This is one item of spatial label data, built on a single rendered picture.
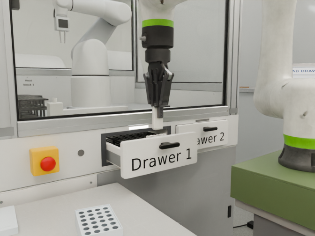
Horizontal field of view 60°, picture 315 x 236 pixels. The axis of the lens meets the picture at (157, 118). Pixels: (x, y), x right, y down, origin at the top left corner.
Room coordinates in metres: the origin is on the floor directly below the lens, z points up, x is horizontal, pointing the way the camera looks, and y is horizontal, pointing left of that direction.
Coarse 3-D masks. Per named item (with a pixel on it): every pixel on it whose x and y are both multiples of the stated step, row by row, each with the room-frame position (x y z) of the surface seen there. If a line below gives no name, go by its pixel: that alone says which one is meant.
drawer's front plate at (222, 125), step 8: (224, 120) 1.20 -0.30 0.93; (176, 128) 1.06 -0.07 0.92; (184, 128) 1.07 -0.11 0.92; (192, 128) 1.09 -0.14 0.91; (200, 128) 1.12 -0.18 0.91; (224, 128) 1.20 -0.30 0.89; (200, 136) 1.12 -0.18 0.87; (208, 136) 1.14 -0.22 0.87; (216, 136) 1.17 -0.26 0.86; (224, 136) 1.20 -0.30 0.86; (200, 144) 1.12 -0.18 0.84; (208, 144) 1.15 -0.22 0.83; (216, 144) 1.17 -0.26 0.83; (224, 144) 1.20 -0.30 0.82
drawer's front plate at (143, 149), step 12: (192, 132) 0.92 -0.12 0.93; (120, 144) 0.77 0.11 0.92; (132, 144) 0.78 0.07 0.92; (144, 144) 0.80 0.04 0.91; (156, 144) 0.83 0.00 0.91; (180, 144) 0.88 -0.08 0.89; (192, 144) 0.91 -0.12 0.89; (120, 156) 0.77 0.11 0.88; (132, 156) 0.78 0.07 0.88; (144, 156) 0.80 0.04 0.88; (156, 156) 0.83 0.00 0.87; (168, 156) 0.85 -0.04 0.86; (180, 156) 0.88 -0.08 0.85; (192, 156) 0.91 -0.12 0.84; (120, 168) 0.77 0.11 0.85; (156, 168) 0.83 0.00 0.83; (168, 168) 0.85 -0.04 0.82
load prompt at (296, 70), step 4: (292, 68) 1.51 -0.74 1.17; (296, 68) 1.50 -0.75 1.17; (300, 68) 1.49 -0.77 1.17; (304, 68) 1.49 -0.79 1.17; (308, 68) 1.48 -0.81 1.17; (312, 68) 1.48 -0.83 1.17; (296, 72) 1.48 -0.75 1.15; (300, 72) 1.48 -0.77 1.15; (304, 72) 1.47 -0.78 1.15; (308, 72) 1.47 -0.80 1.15; (312, 72) 1.46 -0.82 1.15
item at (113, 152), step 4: (152, 132) 1.10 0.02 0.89; (108, 144) 0.89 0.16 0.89; (112, 144) 0.88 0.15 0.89; (108, 148) 0.89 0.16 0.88; (112, 148) 0.86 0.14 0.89; (116, 148) 0.84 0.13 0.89; (108, 152) 0.88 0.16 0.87; (112, 152) 0.86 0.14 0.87; (116, 152) 0.84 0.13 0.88; (108, 156) 0.88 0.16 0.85; (112, 156) 0.85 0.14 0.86; (116, 156) 0.83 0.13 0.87; (108, 160) 0.88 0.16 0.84; (112, 160) 0.86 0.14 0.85; (116, 160) 0.83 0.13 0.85; (116, 164) 0.83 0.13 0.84
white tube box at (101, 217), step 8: (88, 208) 0.62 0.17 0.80; (96, 208) 0.63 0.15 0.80; (104, 208) 0.63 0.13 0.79; (80, 216) 0.59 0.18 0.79; (88, 216) 0.59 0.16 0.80; (96, 216) 0.59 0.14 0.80; (104, 216) 0.59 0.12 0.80; (112, 216) 0.59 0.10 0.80; (80, 224) 0.55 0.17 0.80; (88, 224) 0.55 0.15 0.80; (96, 224) 0.55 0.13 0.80; (104, 224) 0.56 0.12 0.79; (112, 224) 0.56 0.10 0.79; (120, 224) 0.55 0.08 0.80; (80, 232) 0.52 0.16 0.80; (88, 232) 0.52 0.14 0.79; (96, 232) 0.53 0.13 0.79; (104, 232) 0.52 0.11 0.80; (112, 232) 0.52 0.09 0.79; (120, 232) 0.53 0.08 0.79
